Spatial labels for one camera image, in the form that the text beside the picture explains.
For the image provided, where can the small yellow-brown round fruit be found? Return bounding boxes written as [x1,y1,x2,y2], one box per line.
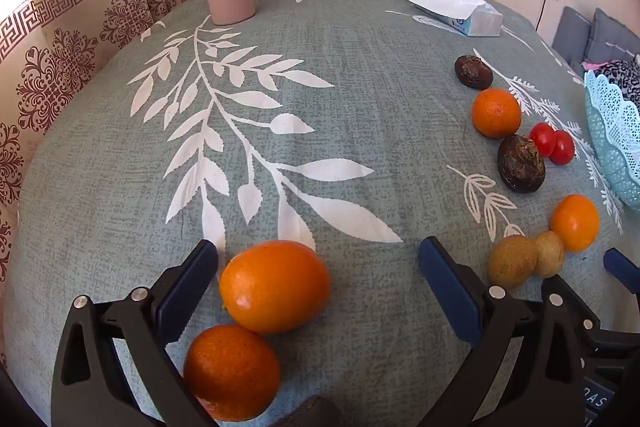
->
[534,230,566,278]

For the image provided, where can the large yellow-brown round fruit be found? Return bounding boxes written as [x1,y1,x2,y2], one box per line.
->
[486,234,538,289]

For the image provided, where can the dark brown water chestnut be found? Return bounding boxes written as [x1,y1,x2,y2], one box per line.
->
[497,134,546,194]
[454,54,494,88]

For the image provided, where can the light blue tissue box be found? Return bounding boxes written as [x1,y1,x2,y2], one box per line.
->
[414,1,503,38]

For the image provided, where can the large smooth orange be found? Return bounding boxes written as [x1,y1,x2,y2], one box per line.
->
[218,240,332,334]

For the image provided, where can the grey-green leaf print tablecloth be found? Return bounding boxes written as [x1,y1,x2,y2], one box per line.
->
[0,0,640,427]

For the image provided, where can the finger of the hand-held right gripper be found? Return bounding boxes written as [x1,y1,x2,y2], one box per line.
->
[582,326,640,360]
[603,248,640,297]

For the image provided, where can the red cherry tomato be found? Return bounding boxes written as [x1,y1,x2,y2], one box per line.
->
[529,122,557,158]
[549,130,575,166]

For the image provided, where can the rough-skinned mandarin orange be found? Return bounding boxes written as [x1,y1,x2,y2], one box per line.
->
[183,325,281,423]
[471,88,522,139]

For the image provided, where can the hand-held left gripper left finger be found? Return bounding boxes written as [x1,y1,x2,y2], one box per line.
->
[50,239,221,427]

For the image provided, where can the grey cushion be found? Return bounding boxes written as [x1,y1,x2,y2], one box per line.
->
[551,6,594,64]
[582,8,640,65]

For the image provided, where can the light blue plastic lattice basket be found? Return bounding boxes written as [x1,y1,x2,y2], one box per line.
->
[584,69,640,205]

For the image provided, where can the leopard print cloth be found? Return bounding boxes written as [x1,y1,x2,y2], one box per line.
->
[582,56,640,108]

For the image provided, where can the beige patterned curtain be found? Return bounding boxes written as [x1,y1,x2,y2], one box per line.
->
[0,0,207,288]

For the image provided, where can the small smooth orange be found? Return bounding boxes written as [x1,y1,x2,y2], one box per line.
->
[550,194,600,253]

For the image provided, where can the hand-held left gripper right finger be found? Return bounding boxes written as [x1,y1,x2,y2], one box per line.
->
[418,236,602,427]

